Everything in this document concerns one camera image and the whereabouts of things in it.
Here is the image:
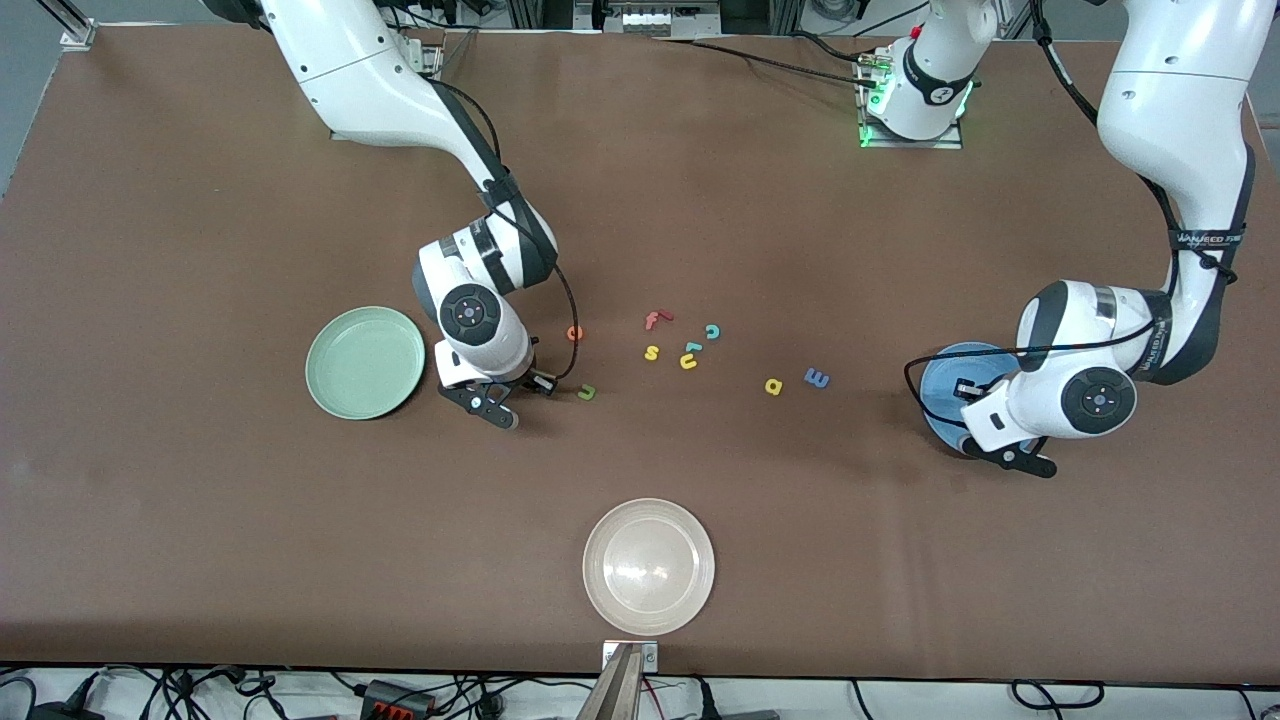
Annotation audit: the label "grey camera post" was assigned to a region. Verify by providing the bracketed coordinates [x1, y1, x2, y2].
[577, 645, 648, 720]

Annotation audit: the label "beige plate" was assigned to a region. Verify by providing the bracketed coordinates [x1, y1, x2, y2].
[582, 498, 717, 637]

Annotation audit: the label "grey metal equipment box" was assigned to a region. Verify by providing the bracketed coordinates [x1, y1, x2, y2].
[575, 0, 723, 37]

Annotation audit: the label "blue plate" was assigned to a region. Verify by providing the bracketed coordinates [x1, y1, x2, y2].
[920, 342, 1021, 456]

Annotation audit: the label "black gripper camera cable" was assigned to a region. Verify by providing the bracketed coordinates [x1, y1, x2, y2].
[428, 76, 582, 387]
[903, 0, 1241, 431]

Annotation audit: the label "black looped floor cable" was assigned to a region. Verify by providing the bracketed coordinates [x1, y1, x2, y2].
[1010, 680, 1106, 713]

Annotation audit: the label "long black table cable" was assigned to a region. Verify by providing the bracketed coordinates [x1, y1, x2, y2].
[650, 36, 886, 91]

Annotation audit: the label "short black table cable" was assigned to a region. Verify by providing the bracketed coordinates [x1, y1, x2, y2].
[790, 32, 883, 65]

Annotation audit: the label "black power strip red switches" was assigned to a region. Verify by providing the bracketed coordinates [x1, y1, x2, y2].
[360, 678, 438, 719]

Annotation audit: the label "green plate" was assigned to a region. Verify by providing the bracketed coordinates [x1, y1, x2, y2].
[305, 306, 427, 421]

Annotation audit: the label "small metal mount bracket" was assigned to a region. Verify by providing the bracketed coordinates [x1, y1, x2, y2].
[601, 640, 660, 673]

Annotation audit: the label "aluminium frame profile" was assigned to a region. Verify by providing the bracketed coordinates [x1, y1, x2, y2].
[40, 0, 98, 49]

